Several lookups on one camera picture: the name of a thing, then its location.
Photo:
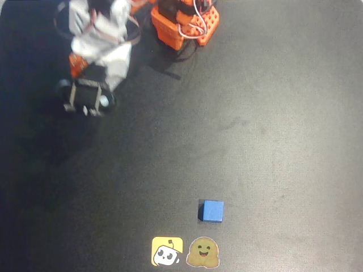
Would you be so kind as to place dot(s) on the blue cube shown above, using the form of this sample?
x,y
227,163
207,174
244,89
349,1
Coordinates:
x,y
213,211

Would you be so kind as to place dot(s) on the black table mat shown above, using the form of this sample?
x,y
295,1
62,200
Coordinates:
x,y
227,127

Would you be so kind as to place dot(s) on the yellow robot face sticker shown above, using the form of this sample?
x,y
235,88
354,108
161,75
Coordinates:
x,y
167,251

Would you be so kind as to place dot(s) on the hugging face emoji sticker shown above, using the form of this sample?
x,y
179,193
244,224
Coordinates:
x,y
202,252

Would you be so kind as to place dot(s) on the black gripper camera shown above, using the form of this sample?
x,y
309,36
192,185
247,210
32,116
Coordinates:
x,y
85,96

